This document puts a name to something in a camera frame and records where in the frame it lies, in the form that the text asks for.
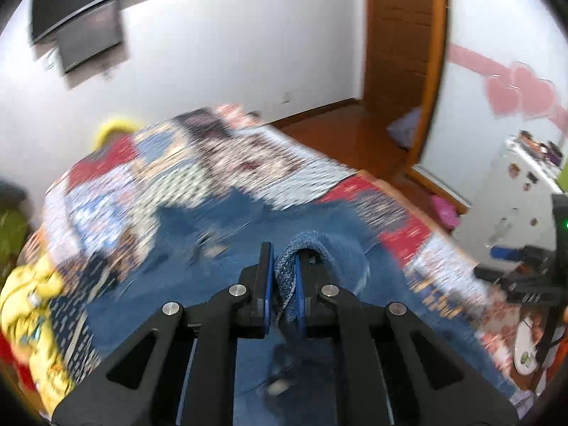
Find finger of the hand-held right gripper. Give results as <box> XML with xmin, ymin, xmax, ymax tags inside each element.
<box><xmin>489</xmin><ymin>245</ymin><xmax>533</xmax><ymax>263</ymax></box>
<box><xmin>474</xmin><ymin>266</ymin><xmax>533</xmax><ymax>294</ymax></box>

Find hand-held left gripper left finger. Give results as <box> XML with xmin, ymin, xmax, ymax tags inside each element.
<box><xmin>51</xmin><ymin>242</ymin><xmax>273</xmax><ymax>426</ymax></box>

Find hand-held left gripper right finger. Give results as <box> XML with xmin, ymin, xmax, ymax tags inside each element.
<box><xmin>295</xmin><ymin>250</ymin><xmax>520</xmax><ymax>426</ymax></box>

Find blue denim jeans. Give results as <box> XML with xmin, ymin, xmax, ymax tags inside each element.
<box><xmin>84</xmin><ymin>186</ymin><xmax>515</xmax><ymax>426</ymax></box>

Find white cabinet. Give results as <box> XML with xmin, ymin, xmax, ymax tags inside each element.
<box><xmin>453</xmin><ymin>135</ymin><xmax>566</xmax><ymax>267</ymax></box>

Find white object with green print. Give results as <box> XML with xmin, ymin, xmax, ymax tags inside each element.
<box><xmin>515</xmin><ymin>315</ymin><xmax>553</xmax><ymax>374</ymax></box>

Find pink slippers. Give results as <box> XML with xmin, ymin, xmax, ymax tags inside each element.
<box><xmin>430</xmin><ymin>195</ymin><xmax>463</xmax><ymax>231</ymax></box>

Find patchwork printed bedspread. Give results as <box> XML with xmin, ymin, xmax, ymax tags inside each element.
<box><xmin>27</xmin><ymin>104</ymin><xmax>533</xmax><ymax>391</ymax></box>

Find purple bag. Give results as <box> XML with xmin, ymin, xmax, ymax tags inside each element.
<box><xmin>386</xmin><ymin>106</ymin><xmax>422</xmax><ymax>149</ymax></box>

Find brown wooden door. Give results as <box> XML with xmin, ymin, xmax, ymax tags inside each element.
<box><xmin>361</xmin><ymin>0</ymin><xmax>449</xmax><ymax>174</ymax></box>

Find yellow cartoon blanket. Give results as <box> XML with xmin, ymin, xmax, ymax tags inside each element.
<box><xmin>0</xmin><ymin>253</ymin><xmax>76</xmax><ymax>409</ymax></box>

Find green patterned cloth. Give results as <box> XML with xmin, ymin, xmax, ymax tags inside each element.
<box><xmin>0</xmin><ymin>182</ymin><xmax>33</xmax><ymax>276</ymax></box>

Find pink wall sticker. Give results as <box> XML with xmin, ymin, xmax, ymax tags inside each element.
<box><xmin>448</xmin><ymin>44</ymin><xmax>568</xmax><ymax>134</ymax></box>

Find small black wall monitor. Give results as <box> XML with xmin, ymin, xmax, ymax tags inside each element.
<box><xmin>55</xmin><ymin>2</ymin><xmax>125</xmax><ymax>76</ymax></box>

